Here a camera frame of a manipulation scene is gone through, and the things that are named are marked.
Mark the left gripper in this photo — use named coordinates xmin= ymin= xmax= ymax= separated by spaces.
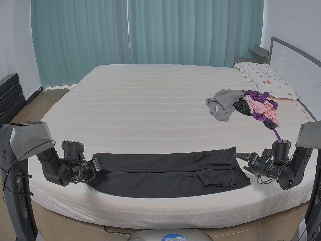
xmin=86 ymin=158 xmax=102 ymax=177

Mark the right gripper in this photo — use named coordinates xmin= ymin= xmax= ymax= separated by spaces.
xmin=234 ymin=152 xmax=266 ymax=178

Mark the black T-shirt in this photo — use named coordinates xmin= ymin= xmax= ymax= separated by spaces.
xmin=85 ymin=146 xmax=251 ymax=199

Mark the pile of clothes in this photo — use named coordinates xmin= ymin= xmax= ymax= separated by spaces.
xmin=233 ymin=90 xmax=282 ymax=140

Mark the bed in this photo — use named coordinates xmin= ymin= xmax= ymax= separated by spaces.
xmin=28 ymin=36 xmax=321 ymax=230

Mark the grey garment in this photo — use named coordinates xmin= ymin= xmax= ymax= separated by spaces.
xmin=206 ymin=89 xmax=245 ymax=122

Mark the white printed pillow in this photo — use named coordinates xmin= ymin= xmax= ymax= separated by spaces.
xmin=234 ymin=62 xmax=300 ymax=100

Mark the grey bedside table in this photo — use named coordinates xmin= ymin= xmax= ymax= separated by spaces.
xmin=234 ymin=44 xmax=269 ymax=64

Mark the black chest of drawers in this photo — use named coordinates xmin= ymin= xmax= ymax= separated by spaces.
xmin=0 ymin=73 xmax=27 ymax=124

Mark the blue-green curtain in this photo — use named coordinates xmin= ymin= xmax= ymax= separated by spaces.
xmin=127 ymin=0 xmax=264 ymax=67
xmin=31 ymin=0 xmax=131 ymax=90

